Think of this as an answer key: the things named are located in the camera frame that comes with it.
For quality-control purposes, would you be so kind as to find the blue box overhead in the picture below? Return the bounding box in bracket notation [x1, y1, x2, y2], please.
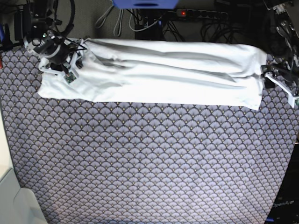
[113, 0, 178, 9]

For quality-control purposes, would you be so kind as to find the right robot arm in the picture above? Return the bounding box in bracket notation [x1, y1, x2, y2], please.
[21, 0, 87, 84]

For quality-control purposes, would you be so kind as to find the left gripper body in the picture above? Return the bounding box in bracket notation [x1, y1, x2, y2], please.
[265, 65, 299, 107]

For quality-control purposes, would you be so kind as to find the grey looped cable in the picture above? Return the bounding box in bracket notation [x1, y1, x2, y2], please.
[113, 9, 124, 37]

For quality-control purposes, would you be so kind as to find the black device at right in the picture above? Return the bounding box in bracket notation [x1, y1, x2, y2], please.
[265, 144, 299, 224]

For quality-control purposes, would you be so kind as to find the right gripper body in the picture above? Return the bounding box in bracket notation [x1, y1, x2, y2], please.
[38, 43, 78, 84]

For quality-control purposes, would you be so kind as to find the white plastic bin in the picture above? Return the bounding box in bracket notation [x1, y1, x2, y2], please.
[0, 166, 47, 224]

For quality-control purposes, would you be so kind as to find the white T-shirt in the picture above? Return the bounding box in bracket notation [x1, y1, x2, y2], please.
[38, 39, 267, 110]

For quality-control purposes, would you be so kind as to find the fan-patterned table cloth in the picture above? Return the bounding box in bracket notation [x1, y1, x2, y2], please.
[0, 49, 299, 224]

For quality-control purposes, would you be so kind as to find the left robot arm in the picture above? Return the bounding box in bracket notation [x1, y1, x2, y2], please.
[262, 0, 299, 108]

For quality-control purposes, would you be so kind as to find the black power strip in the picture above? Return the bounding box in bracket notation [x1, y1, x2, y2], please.
[176, 9, 228, 20]

